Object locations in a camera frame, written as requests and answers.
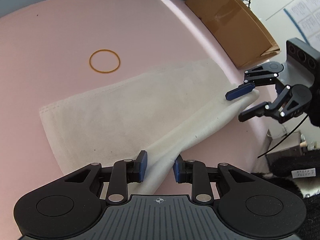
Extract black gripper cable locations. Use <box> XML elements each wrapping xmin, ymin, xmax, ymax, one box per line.
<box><xmin>257</xmin><ymin>113</ymin><xmax>311</xmax><ymax>158</ymax></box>

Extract white fabric shopping bag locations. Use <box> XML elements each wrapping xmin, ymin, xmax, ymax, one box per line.
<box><xmin>40</xmin><ymin>59</ymin><xmax>259</xmax><ymax>194</ymax></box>

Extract brown cardboard box right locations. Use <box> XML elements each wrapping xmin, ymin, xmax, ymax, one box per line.
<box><xmin>185</xmin><ymin>0</ymin><xmax>280</xmax><ymax>69</ymax></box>

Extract white paper poster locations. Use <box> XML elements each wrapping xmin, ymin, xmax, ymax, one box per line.
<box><xmin>284</xmin><ymin>0</ymin><xmax>320</xmax><ymax>50</ymax></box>

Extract yellow rubber band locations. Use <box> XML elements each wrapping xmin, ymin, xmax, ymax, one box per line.
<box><xmin>88</xmin><ymin>49</ymin><xmax>121</xmax><ymax>74</ymax></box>

